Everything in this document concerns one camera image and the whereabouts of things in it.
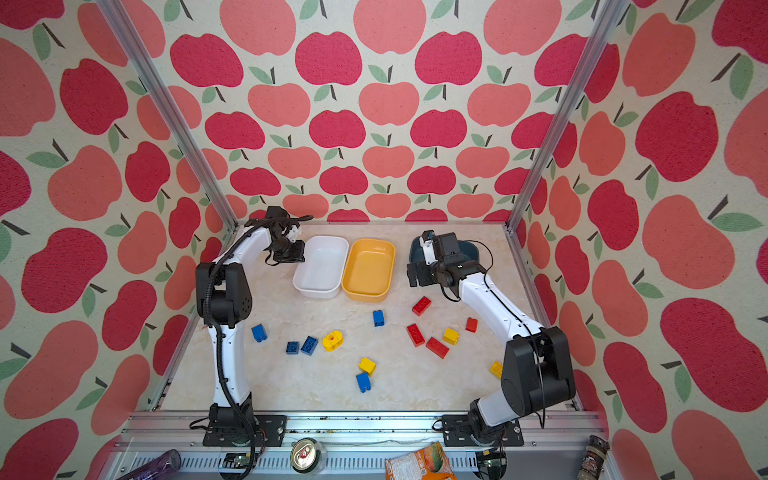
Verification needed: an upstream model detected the white plastic container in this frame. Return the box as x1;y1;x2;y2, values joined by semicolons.
292;235;349;300

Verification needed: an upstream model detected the small red lego brick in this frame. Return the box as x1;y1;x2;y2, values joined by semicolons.
465;317;478;333

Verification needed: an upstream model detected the yellow lego brick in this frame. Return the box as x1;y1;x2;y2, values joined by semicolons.
443;328;460;346
358;357;377;376
490;361;503;379

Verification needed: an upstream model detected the dark teal plastic container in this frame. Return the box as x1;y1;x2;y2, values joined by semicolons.
409;233;479;264

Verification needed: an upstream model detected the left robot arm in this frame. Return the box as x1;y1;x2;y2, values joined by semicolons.
195;217;304;447

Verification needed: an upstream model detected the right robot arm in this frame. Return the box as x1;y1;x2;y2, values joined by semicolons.
407;230;577;446

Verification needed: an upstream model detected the yellow plastic container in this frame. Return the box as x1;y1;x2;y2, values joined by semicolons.
342;239;396;303

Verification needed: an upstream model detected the blue lego brick angled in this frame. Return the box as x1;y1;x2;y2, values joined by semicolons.
300;336;318;356

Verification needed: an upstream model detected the small blue lego brick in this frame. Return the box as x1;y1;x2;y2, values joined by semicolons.
286;341;300;355

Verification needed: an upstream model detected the yellow round lego piece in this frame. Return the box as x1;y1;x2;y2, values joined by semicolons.
322;330;344;352

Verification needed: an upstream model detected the yellow lego brick front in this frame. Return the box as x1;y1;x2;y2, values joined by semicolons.
358;357;377;376

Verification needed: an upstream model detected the blue lego brick front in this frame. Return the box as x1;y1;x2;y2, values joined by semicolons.
356;372;372;393

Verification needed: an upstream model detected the orange snack bag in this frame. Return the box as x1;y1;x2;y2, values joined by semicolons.
385;442;456;480

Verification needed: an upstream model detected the black round object front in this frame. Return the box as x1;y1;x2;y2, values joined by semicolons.
475;450;507;480

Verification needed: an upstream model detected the soda can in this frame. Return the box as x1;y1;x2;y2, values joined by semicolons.
290;437;327;475

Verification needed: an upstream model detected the dark spice jar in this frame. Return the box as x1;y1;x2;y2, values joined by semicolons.
576;435;610;480

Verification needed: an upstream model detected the purple bottle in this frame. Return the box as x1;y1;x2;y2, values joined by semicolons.
119;449;182;480

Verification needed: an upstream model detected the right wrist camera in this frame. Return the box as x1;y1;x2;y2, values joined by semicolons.
420;230;436;265

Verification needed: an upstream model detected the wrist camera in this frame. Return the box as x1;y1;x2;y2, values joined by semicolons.
264;206;314;228
420;230;436;265

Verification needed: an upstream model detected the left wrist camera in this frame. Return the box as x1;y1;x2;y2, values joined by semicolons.
264;206;314;228

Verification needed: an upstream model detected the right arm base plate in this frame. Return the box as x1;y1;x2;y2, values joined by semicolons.
433;414;524;448

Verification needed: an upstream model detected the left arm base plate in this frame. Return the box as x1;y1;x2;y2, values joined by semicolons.
203;414;287;449

